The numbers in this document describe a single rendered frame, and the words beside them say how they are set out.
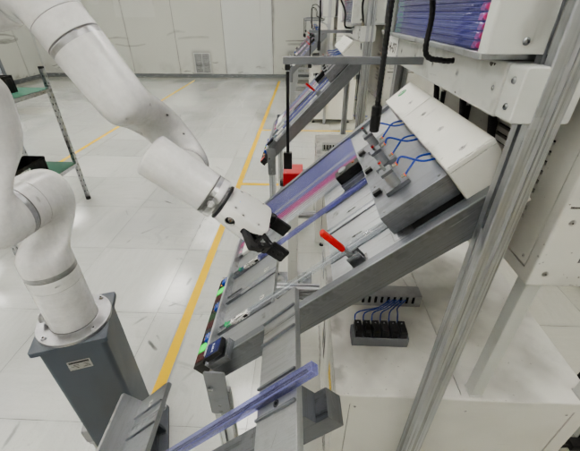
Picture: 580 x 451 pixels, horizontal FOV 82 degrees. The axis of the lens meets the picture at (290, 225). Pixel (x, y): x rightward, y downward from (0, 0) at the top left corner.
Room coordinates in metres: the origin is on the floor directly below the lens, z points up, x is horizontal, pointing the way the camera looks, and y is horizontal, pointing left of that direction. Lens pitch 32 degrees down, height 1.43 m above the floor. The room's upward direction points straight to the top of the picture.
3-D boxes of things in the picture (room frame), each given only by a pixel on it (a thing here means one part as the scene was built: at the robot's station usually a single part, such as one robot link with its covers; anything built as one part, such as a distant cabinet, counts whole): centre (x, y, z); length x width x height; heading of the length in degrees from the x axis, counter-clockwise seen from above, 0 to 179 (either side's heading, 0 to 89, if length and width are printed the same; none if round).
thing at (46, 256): (0.69, 0.60, 1.00); 0.19 x 0.12 x 0.24; 172
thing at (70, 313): (0.66, 0.61, 0.79); 0.19 x 0.19 x 0.18
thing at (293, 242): (1.56, -0.02, 0.39); 0.24 x 0.24 x 0.78; 88
